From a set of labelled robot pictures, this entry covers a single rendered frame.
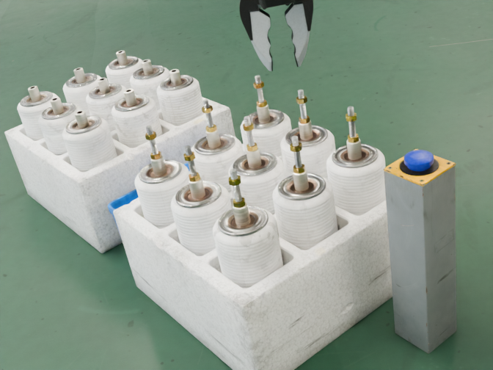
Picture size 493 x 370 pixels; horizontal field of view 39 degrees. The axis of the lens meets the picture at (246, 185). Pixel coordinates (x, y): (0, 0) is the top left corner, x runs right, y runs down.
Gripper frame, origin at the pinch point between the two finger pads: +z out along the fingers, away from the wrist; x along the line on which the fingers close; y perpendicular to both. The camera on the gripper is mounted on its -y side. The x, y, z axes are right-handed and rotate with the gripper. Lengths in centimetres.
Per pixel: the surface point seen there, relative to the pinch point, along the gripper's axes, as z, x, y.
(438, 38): 46, -50, 117
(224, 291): 28.3, 13.5, -13.2
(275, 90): 46, 3, 97
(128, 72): 22, 37, 66
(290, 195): 21.0, 2.0, -1.7
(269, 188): 23.7, 5.2, 5.8
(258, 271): 27.3, 8.1, -11.1
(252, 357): 38.3, 11.0, -17.0
